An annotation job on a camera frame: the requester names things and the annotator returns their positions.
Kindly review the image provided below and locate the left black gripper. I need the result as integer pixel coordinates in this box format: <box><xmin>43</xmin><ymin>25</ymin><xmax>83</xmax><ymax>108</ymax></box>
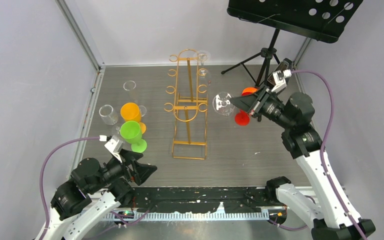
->
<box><xmin>89</xmin><ymin>147</ymin><xmax>158</xmax><ymax>193</ymax></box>

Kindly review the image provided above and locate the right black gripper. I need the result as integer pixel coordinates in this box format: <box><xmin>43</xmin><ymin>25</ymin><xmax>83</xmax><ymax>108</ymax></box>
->
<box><xmin>230</xmin><ymin>84</ymin><xmax>294</xmax><ymax>130</ymax></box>

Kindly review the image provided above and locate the red wine glass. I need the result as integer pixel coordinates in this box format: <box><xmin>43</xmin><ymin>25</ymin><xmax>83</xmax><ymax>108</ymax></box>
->
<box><xmin>234</xmin><ymin>110</ymin><xmax>250</xmax><ymax>126</ymax></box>

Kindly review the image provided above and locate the clear wine glass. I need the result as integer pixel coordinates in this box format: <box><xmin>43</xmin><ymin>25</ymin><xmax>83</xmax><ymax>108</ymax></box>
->
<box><xmin>212</xmin><ymin>91</ymin><xmax>235</xmax><ymax>117</ymax></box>
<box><xmin>123</xmin><ymin>80</ymin><xmax>147</xmax><ymax>117</ymax></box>
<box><xmin>98</xmin><ymin>104</ymin><xmax>121</xmax><ymax>136</ymax></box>
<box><xmin>196</xmin><ymin>50</ymin><xmax>211</xmax><ymax>86</ymax></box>

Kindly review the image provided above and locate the green wine glass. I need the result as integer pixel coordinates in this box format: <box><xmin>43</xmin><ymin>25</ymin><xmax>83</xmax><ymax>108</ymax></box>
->
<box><xmin>119</xmin><ymin>121</ymin><xmax>148</xmax><ymax>153</ymax></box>

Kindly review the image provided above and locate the yellow wine glass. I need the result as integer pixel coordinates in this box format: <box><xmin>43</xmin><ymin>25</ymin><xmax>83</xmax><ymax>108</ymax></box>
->
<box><xmin>120</xmin><ymin>102</ymin><xmax>147</xmax><ymax>134</ymax></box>

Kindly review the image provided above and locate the gold wire glass rack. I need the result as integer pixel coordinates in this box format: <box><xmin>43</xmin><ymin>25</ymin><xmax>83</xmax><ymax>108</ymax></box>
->
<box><xmin>164</xmin><ymin>48</ymin><xmax>209</xmax><ymax>160</ymax></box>

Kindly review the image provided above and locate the clear wine glass front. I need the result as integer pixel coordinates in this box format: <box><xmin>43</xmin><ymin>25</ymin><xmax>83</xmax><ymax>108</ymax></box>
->
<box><xmin>123</xmin><ymin>80</ymin><xmax>147</xmax><ymax>117</ymax></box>

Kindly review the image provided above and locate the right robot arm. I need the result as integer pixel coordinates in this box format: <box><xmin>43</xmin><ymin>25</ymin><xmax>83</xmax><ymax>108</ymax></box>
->
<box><xmin>230</xmin><ymin>87</ymin><xmax>376</xmax><ymax>240</ymax></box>

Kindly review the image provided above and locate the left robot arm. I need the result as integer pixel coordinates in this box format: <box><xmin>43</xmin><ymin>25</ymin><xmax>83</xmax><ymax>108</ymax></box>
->
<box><xmin>36</xmin><ymin>149</ymin><xmax>158</xmax><ymax>240</ymax></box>

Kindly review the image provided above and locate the clear wine glass back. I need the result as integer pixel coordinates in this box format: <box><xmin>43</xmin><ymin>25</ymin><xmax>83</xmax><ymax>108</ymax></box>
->
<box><xmin>196</xmin><ymin>50</ymin><xmax>211</xmax><ymax>86</ymax></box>

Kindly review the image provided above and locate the orange toy track piece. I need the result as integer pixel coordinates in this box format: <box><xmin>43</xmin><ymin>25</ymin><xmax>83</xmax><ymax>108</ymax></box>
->
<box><xmin>241</xmin><ymin>87</ymin><xmax>258</xmax><ymax>96</ymax></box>

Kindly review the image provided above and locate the black metronome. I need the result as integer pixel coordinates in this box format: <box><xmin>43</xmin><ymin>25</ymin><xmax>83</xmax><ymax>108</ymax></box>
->
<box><xmin>267</xmin><ymin>58</ymin><xmax>293</xmax><ymax>94</ymax></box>

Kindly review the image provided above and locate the black music stand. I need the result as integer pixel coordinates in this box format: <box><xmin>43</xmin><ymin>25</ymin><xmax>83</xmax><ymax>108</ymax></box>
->
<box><xmin>227</xmin><ymin>0</ymin><xmax>363</xmax><ymax>88</ymax></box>

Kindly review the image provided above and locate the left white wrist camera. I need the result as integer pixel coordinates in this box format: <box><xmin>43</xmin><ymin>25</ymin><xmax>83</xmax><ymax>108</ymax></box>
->
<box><xmin>99</xmin><ymin>135</ymin><xmax>123</xmax><ymax>163</ymax></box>

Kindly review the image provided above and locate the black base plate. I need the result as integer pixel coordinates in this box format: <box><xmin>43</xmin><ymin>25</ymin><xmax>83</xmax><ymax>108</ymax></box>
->
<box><xmin>127</xmin><ymin>186</ymin><xmax>284</xmax><ymax>214</ymax></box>

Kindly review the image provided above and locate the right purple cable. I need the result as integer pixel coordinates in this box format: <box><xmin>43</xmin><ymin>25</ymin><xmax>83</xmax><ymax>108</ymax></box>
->
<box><xmin>289</xmin><ymin>69</ymin><xmax>368</xmax><ymax>240</ymax></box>

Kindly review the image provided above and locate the purple cable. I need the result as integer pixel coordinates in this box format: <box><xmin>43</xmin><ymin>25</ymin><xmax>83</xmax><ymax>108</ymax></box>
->
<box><xmin>38</xmin><ymin>136</ymin><xmax>153</xmax><ymax>240</ymax></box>
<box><xmin>289</xmin><ymin>69</ymin><xmax>368</xmax><ymax>240</ymax></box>

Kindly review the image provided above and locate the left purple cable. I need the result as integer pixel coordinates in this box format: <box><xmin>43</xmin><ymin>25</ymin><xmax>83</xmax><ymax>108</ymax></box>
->
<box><xmin>38</xmin><ymin>136</ymin><xmax>153</xmax><ymax>240</ymax></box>

